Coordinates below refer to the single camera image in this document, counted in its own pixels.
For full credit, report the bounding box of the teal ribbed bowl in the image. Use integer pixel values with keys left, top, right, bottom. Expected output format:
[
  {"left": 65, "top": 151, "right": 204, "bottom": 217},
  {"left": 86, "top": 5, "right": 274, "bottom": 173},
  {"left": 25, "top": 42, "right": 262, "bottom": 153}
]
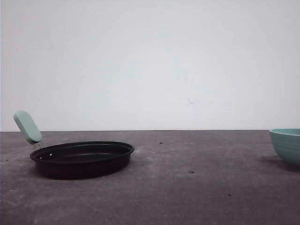
[{"left": 270, "top": 128, "right": 300, "bottom": 166}]

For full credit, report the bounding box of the black frying pan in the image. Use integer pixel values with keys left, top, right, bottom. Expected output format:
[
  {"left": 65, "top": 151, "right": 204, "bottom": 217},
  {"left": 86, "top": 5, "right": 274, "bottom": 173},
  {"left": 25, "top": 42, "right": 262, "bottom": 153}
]
[{"left": 13, "top": 110, "right": 135, "bottom": 180}]

